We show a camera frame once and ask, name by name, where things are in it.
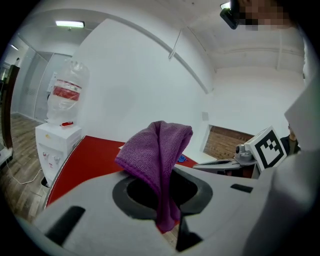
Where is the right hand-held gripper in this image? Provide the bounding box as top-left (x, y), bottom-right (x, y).
top-left (192, 125), bottom-right (288, 179)

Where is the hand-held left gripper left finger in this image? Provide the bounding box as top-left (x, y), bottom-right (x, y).
top-left (32, 170), bottom-right (176, 256)

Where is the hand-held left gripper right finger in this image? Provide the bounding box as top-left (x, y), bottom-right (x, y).
top-left (171, 164), bottom-right (270, 256)

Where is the purple microfibre cloth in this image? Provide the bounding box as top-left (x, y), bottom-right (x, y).
top-left (114, 120), bottom-right (194, 232)

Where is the red table cover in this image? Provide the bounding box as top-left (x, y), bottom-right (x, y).
top-left (46, 134), bottom-right (199, 208)

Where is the white water dispenser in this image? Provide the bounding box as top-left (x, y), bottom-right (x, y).
top-left (34, 122), bottom-right (82, 186)

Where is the person's white shirt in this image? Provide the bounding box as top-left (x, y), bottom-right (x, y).
top-left (244, 22), bottom-right (320, 256)

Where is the clear water bottle red label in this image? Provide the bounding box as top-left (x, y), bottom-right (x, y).
top-left (46, 59), bottom-right (90, 126)

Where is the long ceiling light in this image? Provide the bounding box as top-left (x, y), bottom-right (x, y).
top-left (55, 20), bottom-right (86, 29)

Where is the white floor cable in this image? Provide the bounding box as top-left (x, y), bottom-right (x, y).
top-left (4, 149), bottom-right (44, 186)

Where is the dark wooden door frame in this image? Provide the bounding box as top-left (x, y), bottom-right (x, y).
top-left (0, 63), bottom-right (20, 150)

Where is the black head camera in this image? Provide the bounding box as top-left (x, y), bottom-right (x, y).
top-left (219, 0), bottom-right (241, 31)

